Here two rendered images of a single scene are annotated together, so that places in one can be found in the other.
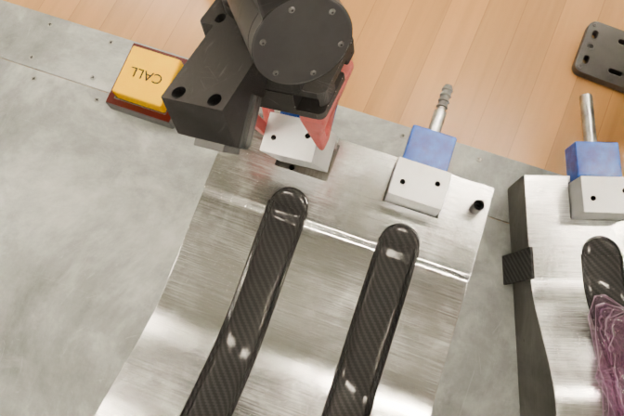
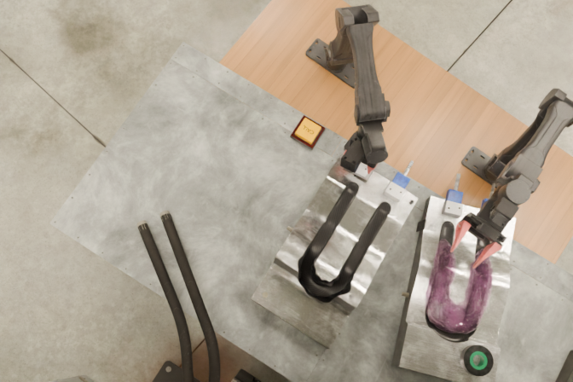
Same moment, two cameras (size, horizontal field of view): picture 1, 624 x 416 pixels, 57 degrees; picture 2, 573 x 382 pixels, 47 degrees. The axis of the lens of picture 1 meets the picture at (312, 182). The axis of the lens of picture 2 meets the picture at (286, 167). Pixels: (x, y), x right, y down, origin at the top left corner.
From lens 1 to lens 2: 138 cm
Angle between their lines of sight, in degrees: 1
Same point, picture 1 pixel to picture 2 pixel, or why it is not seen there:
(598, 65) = (470, 163)
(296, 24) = (377, 153)
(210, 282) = (323, 206)
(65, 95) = (273, 128)
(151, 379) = (304, 229)
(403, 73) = (399, 148)
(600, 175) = (454, 201)
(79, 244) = (272, 184)
